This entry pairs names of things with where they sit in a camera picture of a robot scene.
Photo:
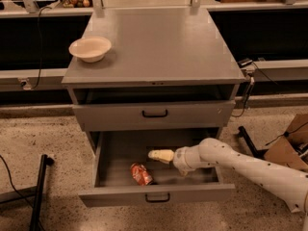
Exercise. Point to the closed grey upper drawer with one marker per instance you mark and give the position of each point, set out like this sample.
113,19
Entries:
122,117

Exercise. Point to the grey drawer cabinet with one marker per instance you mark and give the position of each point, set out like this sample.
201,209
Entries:
158,55

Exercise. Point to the brown cardboard box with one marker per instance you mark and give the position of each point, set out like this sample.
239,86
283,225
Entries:
290,150

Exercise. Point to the black middle drawer handle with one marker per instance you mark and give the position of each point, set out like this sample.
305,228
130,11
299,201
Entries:
157,197

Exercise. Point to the black stand leg right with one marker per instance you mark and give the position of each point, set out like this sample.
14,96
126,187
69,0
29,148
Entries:
254,150

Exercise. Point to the open grey middle drawer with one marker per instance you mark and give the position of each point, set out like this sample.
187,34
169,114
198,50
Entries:
113,184

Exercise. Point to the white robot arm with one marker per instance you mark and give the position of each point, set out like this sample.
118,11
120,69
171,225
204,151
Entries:
286,183

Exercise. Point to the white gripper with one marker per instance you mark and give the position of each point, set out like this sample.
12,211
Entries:
180,159

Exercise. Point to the black power adapter with cable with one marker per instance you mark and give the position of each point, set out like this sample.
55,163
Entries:
248,68

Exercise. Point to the black stand leg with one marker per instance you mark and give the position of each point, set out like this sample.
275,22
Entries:
45,161
254,150

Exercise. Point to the black stand leg left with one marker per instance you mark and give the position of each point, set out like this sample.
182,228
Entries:
45,161

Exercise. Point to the white bowl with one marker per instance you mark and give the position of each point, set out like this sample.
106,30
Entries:
90,49

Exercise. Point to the black drawer handle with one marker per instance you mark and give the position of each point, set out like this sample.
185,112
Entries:
154,115
157,197

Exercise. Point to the red coke can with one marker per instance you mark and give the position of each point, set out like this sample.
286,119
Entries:
140,174

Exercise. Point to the black upper drawer handle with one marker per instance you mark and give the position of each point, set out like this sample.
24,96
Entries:
154,115

